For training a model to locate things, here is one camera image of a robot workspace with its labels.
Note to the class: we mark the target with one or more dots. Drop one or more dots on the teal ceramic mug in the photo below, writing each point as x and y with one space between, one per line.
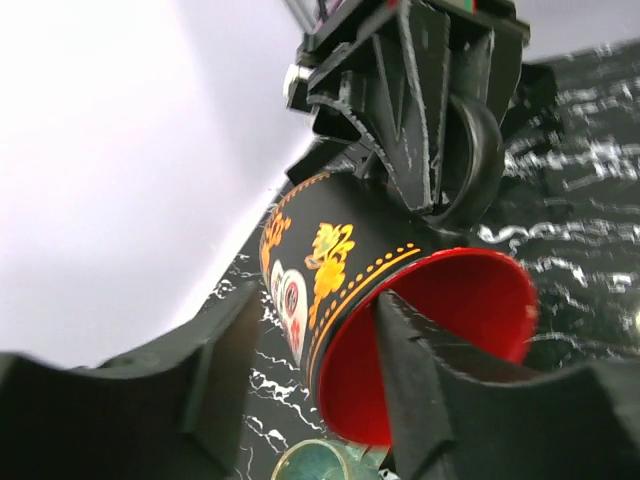
318 459

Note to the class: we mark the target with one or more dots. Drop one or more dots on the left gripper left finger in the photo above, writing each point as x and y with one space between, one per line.
169 409

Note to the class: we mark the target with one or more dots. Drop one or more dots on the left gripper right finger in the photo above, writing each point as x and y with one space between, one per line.
457 412

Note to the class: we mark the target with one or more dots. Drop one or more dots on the black mug red inside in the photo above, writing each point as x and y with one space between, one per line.
336 244

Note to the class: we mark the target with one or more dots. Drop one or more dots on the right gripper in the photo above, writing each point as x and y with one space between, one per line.
406 73

